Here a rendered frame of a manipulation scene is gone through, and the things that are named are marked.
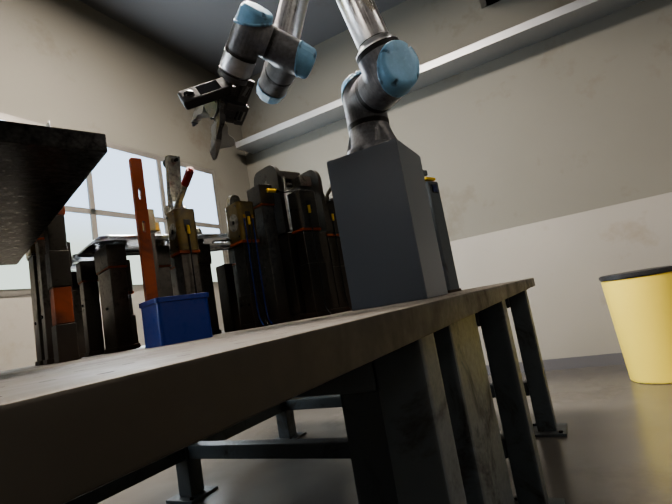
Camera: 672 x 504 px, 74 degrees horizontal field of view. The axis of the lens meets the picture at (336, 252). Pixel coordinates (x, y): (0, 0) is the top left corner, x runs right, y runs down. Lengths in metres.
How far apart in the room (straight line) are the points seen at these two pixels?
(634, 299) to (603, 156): 1.20
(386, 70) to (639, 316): 2.31
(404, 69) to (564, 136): 2.78
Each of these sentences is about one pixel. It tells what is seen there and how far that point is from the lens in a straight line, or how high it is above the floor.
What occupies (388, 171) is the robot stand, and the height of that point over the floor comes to 1.02.
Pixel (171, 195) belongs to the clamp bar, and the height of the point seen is 1.10.
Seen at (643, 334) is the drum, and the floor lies 0.28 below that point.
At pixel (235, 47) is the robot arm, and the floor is 1.31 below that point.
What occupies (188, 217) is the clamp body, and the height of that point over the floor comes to 1.03.
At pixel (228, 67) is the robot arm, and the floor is 1.29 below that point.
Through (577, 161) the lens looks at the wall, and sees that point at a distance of 3.81.
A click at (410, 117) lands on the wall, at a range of 4.14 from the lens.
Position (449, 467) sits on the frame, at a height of 0.46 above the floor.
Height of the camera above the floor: 0.71
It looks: 7 degrees up
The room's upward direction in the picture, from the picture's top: 10 degrees counter-clockwise
